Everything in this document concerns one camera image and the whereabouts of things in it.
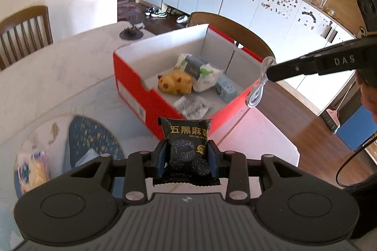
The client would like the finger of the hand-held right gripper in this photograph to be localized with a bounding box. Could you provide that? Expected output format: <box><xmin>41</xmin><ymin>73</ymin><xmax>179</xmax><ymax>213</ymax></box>
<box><xmin>266</xmin><ymin>54</ymin><xmax>320</xmax><ymax>82</ymax></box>

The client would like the black cable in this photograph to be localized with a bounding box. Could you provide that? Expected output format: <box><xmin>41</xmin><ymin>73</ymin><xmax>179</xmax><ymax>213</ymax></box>
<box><xmin>336</xmin><ymin>136</ymin><xmax>377</xmax><ymax>188</ymax></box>

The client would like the dark grey phone stand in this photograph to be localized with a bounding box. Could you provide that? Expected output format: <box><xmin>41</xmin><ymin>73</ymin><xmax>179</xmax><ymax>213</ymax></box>
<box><xmin>119</xmin><ymin>23</ymin><xmax>145</xmax><ymax>40</ymax></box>

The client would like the wooden slat-back chair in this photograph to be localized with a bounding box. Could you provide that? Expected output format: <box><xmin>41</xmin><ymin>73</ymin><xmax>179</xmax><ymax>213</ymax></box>
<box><xmin>0</xmin><ymin>6</ymin><xmax>53</xmax><ymax>70</ymax></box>
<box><xmin>188</xmin><ymin>12</ymin><xmax>276</xmax><ymax>63</ymax></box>

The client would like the yellow blue snack packet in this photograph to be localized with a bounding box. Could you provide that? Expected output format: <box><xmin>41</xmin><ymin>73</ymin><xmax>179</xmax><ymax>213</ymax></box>
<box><xmin>16</xmin><ymin>151</ymin><xmax>50</xmax><ymax>190</ymax></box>

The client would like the black snack packet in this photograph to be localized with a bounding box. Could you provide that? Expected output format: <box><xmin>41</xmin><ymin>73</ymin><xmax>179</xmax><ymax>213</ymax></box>
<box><xmin>152</xmin><ymin>116</ymin><xmax>221</xmax><ymax>187</ymax></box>

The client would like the red cardboard box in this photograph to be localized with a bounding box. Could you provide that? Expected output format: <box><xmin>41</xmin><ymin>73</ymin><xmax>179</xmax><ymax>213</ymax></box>
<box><xmin>113</xmin><ymin>23</ymin><xmax>276</xmax><ymax>140</ymax></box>

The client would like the dark grey small box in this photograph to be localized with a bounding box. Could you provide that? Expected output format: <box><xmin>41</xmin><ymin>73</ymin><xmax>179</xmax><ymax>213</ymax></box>
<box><xmin>185</xmin><ymin>55</ymin><xmax>208</xmax><ymax>79</ymax></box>

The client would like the broom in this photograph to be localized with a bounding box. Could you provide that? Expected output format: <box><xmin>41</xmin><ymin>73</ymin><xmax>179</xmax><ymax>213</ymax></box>
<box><xmin>320</xmin><ymin>80</ymin><xmax>354</xmax><ymax>134</ymax></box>

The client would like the red patterned rug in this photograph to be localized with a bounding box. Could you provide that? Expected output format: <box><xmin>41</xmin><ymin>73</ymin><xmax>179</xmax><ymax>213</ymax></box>
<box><xmin>118</xmin><ymin>2</ymin><xmax>148</xmax><ymax>20</ymax></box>

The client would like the white marble desktop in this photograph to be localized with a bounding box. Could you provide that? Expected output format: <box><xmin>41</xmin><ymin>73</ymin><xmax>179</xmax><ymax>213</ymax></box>
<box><xmin>0</xmin><ymin>21</ymin><xmax>299</xmax><ymax>210</ymax></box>

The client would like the white cable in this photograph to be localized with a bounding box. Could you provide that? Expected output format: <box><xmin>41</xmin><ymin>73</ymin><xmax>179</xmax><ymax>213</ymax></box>
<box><xmin>247</xmin><ymin>56</ymin><xmax>276</xmax><ymax>108</ymax></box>

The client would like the light blue small box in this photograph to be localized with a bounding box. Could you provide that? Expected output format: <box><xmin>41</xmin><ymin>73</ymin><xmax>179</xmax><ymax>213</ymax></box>
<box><xmin>214</xmin><ymin>75</ymin><xmax>238</xmax><ymax>103</ymax></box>

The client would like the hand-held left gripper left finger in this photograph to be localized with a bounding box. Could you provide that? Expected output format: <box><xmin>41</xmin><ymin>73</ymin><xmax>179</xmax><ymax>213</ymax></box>
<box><xmin>69</xmin><ymin>141</ymin><xmax>170</xmax><ymax>204</ymax></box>

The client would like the blue bin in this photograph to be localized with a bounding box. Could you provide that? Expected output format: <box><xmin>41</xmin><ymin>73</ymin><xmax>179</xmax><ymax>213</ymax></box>
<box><xmin>339</xmin><ymin>105</ymin><xmax>377</xmax><ymax>151</ymax></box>

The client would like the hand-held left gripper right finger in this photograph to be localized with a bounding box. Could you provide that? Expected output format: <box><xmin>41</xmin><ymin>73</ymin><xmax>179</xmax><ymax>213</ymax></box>
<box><xmin>208</xmin><ymin>141</ymin><xmax>296</xmax><ymax>201</ymax></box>

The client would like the yellow spotted plush toy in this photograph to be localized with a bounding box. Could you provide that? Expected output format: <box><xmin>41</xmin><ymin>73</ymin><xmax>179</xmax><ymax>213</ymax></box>
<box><xmin>157</xmin><ymin>71</ymin><xmax>193</xmax><ymax>95</ymax></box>

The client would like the white green snack packet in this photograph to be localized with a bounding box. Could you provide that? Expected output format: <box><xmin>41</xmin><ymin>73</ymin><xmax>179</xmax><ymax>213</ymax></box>
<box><xmin>176</xmin><ymin>54</ymin><xmax>224</xmax><ymax>93</ymax></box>

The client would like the person's right hand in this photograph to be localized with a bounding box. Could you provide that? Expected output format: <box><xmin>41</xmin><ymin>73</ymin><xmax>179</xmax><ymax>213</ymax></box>
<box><xmin>355</xmin><ymin>63</ymin><xmax>377</xmax><ymax>122</ymax></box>

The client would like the silver snack packet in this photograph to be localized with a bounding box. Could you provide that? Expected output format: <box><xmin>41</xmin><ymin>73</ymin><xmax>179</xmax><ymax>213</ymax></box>
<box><xmin>173</xmin><ymin>95</ymin><xmax>210</xmax><ymax>120</ymax></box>

